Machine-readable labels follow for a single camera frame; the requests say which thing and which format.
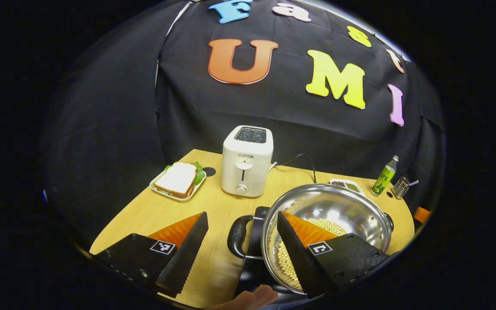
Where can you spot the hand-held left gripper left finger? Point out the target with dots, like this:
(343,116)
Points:
(185,254)

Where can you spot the white bread sandwich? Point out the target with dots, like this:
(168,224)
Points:
(177,178)

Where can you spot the pale green sandwich plate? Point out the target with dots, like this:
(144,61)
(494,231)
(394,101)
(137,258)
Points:
(190,197)

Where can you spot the pile of soybeans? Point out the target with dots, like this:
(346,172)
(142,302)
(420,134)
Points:
(286,262)

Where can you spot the stainless steel pot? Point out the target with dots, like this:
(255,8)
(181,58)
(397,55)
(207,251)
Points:
(338,206)

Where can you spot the white toaster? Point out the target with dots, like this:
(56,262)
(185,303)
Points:
(248,172)

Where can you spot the metal spoon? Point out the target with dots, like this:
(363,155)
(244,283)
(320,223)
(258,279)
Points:
(413,183)

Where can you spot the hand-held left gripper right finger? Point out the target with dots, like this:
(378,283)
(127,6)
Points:
(297,254)

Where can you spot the white divided bean dish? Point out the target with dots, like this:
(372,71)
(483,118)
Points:
(347,186)

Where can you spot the black backdrop cloth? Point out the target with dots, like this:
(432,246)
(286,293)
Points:
(144,107)

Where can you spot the black induction cooktop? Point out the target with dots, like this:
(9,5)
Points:
(259,234)

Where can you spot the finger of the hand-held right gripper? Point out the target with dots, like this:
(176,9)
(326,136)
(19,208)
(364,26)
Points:
(422,214)

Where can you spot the green drink bottle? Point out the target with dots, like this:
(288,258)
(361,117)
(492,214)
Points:
(385,178)

